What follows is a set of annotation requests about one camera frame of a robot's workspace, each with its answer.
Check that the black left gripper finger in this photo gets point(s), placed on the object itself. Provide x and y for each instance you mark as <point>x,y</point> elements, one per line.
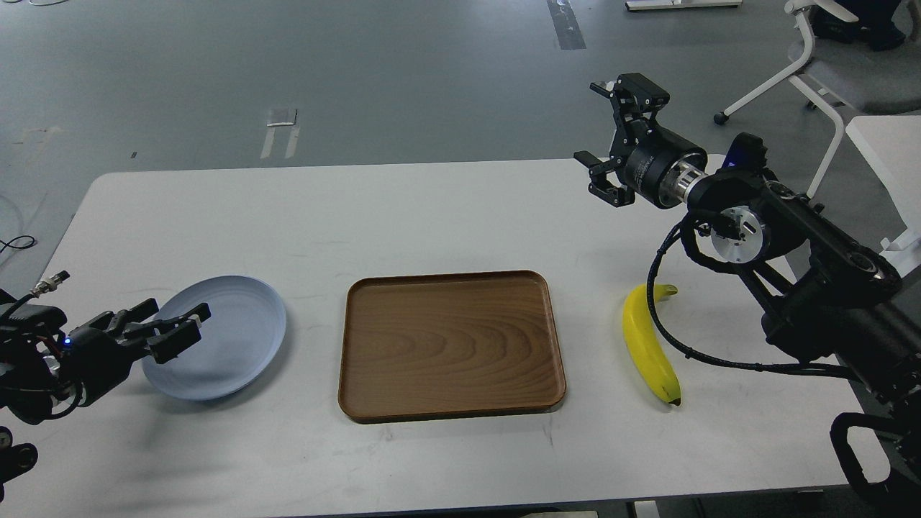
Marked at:
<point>163,340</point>
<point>129,323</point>

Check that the light blue plate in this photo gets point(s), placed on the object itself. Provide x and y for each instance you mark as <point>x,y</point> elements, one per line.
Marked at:
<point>240,339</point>

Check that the brown wooden tray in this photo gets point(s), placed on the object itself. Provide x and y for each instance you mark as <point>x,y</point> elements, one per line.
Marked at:
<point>450,346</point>

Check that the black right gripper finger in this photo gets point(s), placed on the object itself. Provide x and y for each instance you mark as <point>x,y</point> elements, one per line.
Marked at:
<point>636,101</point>
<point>599,184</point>

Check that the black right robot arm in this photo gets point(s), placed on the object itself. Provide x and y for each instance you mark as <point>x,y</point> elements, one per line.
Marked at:
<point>826,299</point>

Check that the white side table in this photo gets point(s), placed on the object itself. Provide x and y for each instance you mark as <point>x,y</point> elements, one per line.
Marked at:
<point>891,146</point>

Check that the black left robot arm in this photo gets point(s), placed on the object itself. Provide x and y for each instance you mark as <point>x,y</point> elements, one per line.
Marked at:
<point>48,372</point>

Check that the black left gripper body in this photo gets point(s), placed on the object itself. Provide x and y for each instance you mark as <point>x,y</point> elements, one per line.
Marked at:
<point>95,362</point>

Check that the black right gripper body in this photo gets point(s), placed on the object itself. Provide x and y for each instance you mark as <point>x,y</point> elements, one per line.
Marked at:
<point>654,162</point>

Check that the white grey office chair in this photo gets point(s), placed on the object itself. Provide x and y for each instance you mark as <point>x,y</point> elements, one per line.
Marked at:
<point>831,74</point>

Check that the yellow banana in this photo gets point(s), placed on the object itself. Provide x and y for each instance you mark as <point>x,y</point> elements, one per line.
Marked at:
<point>640,336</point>

